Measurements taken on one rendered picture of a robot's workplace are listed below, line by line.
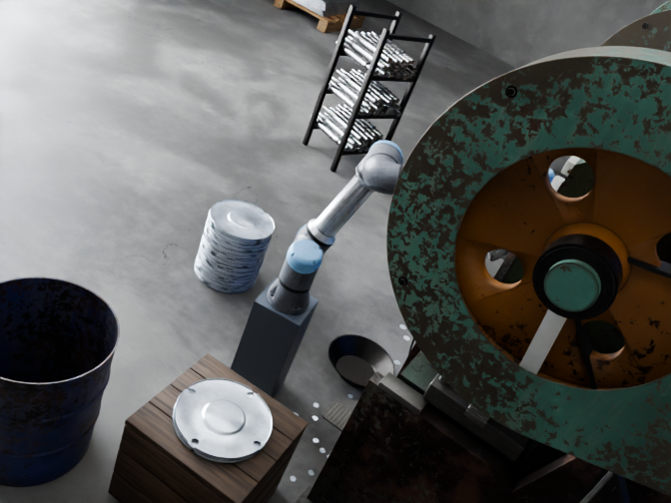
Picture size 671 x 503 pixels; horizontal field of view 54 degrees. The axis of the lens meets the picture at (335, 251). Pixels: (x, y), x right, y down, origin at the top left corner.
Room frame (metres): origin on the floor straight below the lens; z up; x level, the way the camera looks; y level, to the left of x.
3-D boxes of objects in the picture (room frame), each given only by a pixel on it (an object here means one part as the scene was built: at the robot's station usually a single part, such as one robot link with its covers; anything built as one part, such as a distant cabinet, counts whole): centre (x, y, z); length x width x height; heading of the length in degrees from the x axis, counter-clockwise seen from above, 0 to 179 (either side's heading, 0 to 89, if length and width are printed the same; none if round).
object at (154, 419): (1.33, 0.11, 0.18); 0.40 x 0.38 x 0.35; 74
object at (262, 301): (1.86, 0.09, 0.23); 0.18 x 0.18 x 0.45; 82
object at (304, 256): (1.86, 0.09, 0.62); 0.13 x 0.12 x 0.14; 2
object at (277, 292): (1.86, 0.09, 0.50); 0.15 x 0.15 x 0.10
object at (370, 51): (4.12, 0.22, 0.48); 0.46 x 0.43 x 0.95; 51
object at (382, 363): (2.17, -0.28, 0.04); 0.30 x 0.30 x 0.07
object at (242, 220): (2.44, 0.43, 0.31); 0.29 x 0.29 x 0.01
